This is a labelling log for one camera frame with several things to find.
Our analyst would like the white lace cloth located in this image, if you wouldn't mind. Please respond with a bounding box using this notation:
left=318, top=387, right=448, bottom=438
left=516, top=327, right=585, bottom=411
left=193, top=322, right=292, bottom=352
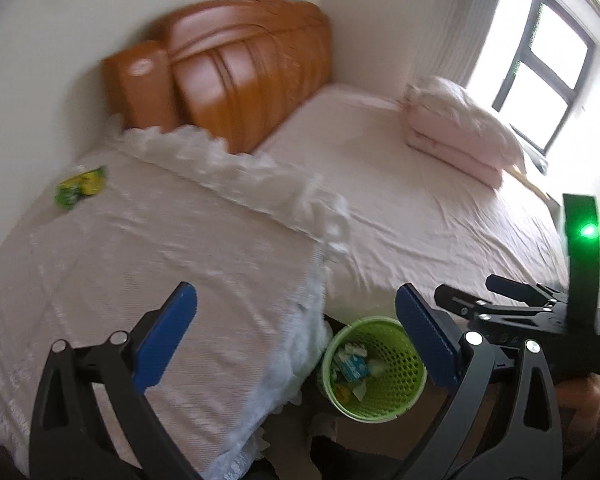
left=0, top=125, right=352, bottom=480

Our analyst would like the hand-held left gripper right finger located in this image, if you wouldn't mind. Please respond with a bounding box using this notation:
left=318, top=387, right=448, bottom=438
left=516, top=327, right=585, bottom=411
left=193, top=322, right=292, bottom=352
left=395, top=282, right=566, bottom=480

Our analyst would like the person's right hand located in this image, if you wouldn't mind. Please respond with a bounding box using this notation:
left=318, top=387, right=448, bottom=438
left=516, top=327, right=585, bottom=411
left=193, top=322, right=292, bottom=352
left=555, top=374, right=600, bottom=412

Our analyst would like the folded pink quilt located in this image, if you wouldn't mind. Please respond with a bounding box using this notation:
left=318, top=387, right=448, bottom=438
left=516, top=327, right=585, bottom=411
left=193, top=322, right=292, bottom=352
left=404, top=109, right=506, bottom=190

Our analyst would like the light wooden plank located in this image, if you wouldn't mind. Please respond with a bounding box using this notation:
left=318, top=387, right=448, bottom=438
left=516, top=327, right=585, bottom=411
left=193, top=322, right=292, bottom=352
left=505, top=166, right=554, bottom=202

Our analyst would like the green white snack packet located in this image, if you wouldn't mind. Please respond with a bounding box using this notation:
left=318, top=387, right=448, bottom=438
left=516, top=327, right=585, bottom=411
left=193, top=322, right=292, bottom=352
left=337, top=342, right=372, bottom=382

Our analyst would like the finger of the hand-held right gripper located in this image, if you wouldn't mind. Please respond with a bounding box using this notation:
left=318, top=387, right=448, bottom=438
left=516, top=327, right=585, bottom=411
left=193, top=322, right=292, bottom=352
left=434, top=284, right=556, bottom=322
left=485, top=274, right=570, bottom=307

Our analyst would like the green plastic mesh basket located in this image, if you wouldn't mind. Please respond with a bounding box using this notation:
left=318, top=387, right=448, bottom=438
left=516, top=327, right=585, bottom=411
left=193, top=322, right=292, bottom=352
left=321, top=316, right=427, bottom=421

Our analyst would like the carved wooden headboard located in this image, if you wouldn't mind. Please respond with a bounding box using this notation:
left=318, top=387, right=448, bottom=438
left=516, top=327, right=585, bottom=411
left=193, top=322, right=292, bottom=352
left=102, top=0, right=333, bottom=155

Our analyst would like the bed with pink sheet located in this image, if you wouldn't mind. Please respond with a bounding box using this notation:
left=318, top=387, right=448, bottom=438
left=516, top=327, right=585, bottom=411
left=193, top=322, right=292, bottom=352
left=257, top=82, right=573, bottom=441

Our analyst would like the dark framed window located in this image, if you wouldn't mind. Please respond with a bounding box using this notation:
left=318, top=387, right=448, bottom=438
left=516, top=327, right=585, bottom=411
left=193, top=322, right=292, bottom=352
left=490, top=0, right=599, bottom=157

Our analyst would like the grey striped curtain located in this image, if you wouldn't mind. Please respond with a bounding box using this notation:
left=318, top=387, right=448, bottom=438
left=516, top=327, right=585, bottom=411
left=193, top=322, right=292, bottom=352
left=412, top=0, right=512, bottom=92

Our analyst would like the yellow green wrapper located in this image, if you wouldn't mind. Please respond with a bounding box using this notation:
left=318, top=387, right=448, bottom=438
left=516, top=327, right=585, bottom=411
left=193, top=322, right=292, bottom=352
left=55, top=165, right=109, bottom=207

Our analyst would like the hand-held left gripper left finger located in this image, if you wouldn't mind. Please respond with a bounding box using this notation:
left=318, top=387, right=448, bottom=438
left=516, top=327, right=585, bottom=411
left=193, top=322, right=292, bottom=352
left=27, top=281, right=203, bottom=480

